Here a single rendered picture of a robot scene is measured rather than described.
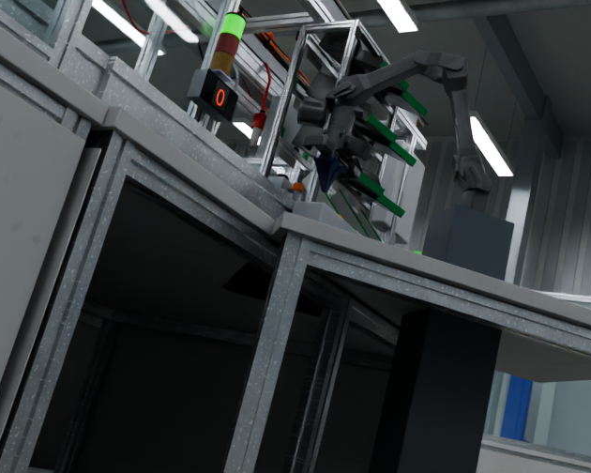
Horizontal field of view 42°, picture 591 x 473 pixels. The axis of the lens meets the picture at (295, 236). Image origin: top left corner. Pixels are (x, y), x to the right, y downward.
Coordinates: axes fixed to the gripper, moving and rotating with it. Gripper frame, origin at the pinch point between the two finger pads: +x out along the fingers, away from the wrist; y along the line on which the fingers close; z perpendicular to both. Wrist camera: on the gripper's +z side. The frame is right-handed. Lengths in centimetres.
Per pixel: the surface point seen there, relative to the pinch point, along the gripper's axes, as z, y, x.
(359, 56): -13, 22, -46
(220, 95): -21.3, -18.9, -11.5
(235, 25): -21.8, -20.3, -29.0
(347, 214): -12.7, 34.6, -4.4
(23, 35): 9, -89, 21
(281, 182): -10.5, -2.2, 2.4
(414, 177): -64, 177, -79
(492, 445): -69, 394, 22
